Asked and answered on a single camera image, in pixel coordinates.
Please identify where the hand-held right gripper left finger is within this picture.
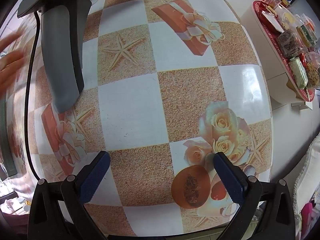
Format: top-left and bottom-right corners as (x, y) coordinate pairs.
(27, 151), (111, 240)

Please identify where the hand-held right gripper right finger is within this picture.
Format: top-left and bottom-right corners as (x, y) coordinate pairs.
(212, 152), (297, 240)

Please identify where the person's left hand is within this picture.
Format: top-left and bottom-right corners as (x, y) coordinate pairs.
(0, 29), (27, 98)

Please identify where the printed checkered tablecloth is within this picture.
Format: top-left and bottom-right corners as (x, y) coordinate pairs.
(7, 0), (273, 235)

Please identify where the white fringed cloth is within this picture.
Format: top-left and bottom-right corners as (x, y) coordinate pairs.
(292, 132), (320, 230)

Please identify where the pink cloth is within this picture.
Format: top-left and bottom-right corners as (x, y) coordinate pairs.
(300, 201), (315, 240)

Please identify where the person's dark red clothing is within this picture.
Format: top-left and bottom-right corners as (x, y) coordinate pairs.
(0, 211), (29, 240)

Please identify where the pale green snack packet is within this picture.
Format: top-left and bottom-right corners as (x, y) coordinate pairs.
(289, 56), (309, 89)

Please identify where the white side table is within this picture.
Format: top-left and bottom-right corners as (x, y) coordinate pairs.
(240, 1), (314, 110)

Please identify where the clear bag of nuts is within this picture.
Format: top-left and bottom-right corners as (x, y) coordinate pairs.
(305, 52), (320, 89)

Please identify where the red patterned round tray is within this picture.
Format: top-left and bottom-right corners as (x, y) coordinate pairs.
(252, 0), (317, 102)

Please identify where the dark brown snack packet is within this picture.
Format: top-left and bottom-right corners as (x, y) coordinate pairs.
(277, 29), (304, 58)

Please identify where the white flat packet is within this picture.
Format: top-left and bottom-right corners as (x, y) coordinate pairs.
(261, 11), (284, 33)

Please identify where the pile of assorted snack packets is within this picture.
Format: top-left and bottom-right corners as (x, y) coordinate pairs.
(275, 5), (319, 53)

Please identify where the black cable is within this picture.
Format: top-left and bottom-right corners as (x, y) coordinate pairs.
(24, 10), (42, 180)

